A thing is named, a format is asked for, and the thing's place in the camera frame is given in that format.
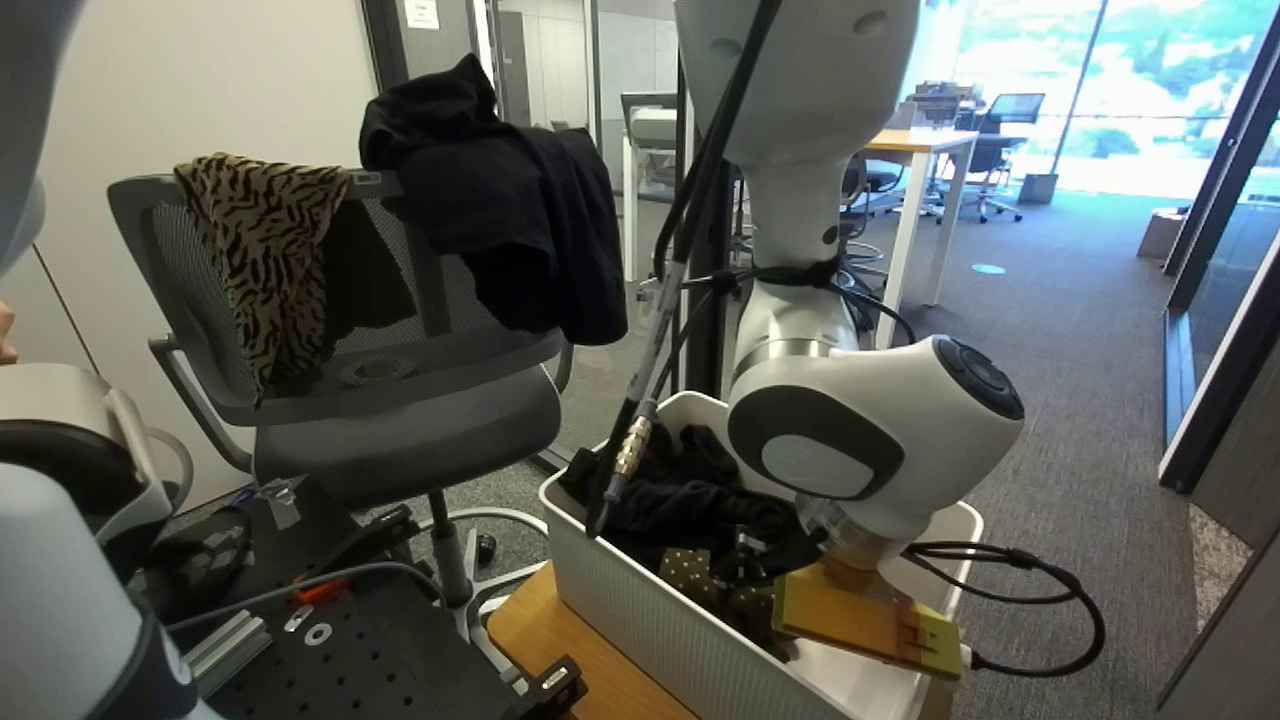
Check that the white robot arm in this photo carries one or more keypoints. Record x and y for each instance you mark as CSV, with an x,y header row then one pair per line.
x,y
881,437

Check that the black clothes in box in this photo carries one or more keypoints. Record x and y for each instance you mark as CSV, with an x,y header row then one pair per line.
x,y
691,495

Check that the white plastic storage box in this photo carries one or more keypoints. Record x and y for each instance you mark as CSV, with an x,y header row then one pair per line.
x,y
705,661

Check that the grey office chair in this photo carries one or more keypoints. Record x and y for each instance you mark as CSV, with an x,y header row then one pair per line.
x,y
395,414

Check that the black garment on chair back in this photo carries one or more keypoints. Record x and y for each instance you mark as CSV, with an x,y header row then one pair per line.
x,y
530,210

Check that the wooden office table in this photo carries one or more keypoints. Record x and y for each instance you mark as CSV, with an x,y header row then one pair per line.
x,y
923,148

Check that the leopard print cloth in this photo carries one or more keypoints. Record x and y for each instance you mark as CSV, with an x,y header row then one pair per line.
x,y
262,224

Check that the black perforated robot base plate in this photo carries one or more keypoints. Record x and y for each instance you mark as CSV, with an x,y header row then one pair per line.
x,y
383,651

